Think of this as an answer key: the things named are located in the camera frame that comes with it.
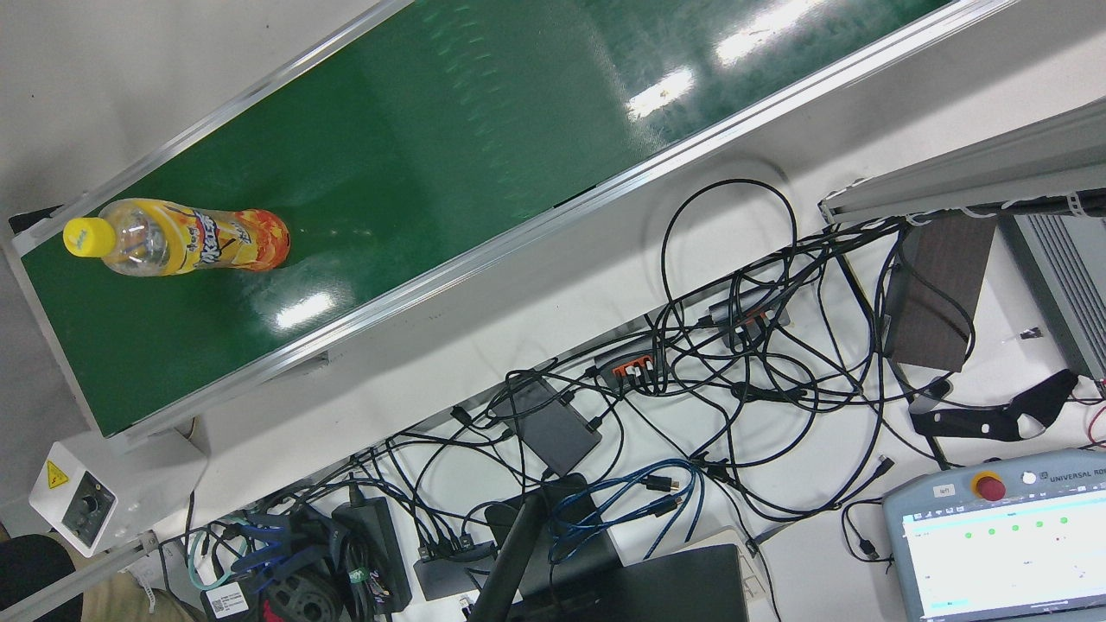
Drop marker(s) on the black hub with orange ports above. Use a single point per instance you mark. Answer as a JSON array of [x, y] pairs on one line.
[[615, 356]]

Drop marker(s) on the dark grey adapter box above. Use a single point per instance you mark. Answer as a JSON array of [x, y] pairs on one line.
[[557, 432]]

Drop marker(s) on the grey usb hub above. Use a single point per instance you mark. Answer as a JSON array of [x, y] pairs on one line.
[[734, 307]]

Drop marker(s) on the green conveyor belt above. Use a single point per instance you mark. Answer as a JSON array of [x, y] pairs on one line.
[[432, 173]]

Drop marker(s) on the black monitor stand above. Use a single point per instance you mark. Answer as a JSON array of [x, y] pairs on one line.
[[518, 553]]

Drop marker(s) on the black usb hub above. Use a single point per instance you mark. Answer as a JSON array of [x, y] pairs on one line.
[[445, 577]]

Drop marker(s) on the black power adapter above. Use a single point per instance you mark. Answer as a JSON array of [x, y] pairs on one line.
[[380, 553]]

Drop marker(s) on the black monitor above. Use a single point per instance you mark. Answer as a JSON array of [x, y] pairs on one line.
[[674, 587]]

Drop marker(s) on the orange juice bottle yellow cap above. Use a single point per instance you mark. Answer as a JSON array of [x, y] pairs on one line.
[[190, 238]]

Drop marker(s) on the dark brown wooden block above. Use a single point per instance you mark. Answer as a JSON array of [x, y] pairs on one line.
[[937, 294]]

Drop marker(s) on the black round robot flange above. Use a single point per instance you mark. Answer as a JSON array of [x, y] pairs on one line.
[[298, 600]]

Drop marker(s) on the white qr label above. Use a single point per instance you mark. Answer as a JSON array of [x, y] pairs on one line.
[[226, 599]]

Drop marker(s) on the white conveyor control box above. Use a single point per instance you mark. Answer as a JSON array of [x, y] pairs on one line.
[[130, 484]]

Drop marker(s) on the grey teach pendant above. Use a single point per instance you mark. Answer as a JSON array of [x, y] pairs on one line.
[[994, 536]]

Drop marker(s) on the grey finned power supply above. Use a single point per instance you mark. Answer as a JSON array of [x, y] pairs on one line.
[[1067, 276]]

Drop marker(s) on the person in khaki trousers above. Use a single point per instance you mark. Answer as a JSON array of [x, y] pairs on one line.
[[104, 600]]

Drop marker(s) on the aluminium profile post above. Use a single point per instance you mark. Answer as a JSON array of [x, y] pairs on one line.
[[968, 173]]

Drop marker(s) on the black flat bracket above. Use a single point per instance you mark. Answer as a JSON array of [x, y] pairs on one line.
[[976, 423]]

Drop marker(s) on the thin aluminium profile rail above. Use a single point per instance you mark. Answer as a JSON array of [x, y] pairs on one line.
[[86, 574]]

